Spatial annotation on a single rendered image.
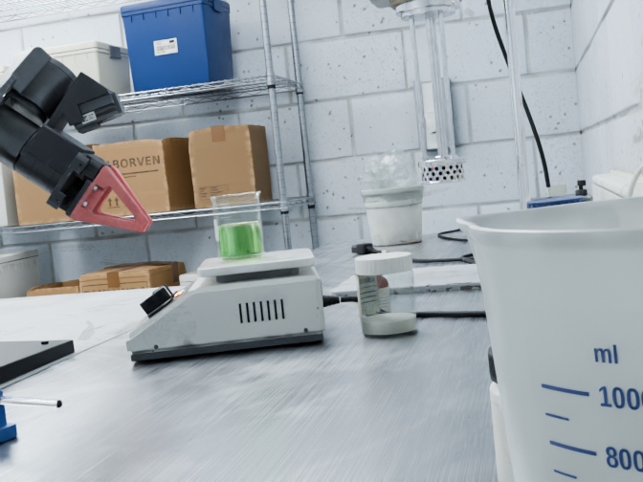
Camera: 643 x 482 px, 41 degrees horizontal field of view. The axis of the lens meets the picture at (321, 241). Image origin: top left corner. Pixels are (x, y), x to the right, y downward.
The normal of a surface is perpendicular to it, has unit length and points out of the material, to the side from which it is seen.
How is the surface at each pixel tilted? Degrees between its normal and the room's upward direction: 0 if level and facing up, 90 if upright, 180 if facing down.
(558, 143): 90
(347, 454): 0
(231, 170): 89
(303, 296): 90
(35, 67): 91
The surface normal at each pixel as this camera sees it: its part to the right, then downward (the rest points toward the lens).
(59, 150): 0.06, 0.07
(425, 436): -0.10, -0.99
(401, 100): -0.24, 0.09
